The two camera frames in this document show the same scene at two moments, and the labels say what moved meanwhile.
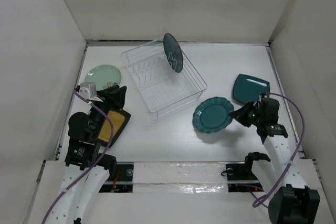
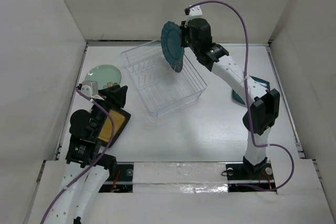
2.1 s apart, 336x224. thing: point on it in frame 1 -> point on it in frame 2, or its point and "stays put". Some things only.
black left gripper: (113, 96) stays put
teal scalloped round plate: (211, 114) -> (172, 45)
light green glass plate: (103, 74) stays put
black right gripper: (238, 114) -> (184, 27)
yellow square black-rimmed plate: (119, 118) stays put
